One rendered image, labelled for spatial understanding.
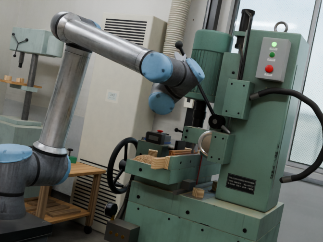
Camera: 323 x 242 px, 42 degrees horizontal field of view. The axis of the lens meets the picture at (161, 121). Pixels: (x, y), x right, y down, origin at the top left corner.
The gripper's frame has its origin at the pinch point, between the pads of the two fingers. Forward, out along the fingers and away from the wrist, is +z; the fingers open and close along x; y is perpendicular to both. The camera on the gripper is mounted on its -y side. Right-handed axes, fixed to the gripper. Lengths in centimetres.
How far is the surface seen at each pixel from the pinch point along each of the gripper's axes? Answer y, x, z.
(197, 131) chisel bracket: -31.7, 9.4, -3.1
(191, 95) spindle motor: -17.4, 2.8, 2.3
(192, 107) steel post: -78, 51, 124
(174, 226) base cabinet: -46, 30, -39
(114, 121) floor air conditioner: -53, 110, 124
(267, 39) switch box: -11.5, -37.9, -3.9
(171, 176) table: -28.6, 18.9, -31.4
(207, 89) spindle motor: -18.8, -5.0, 2.4
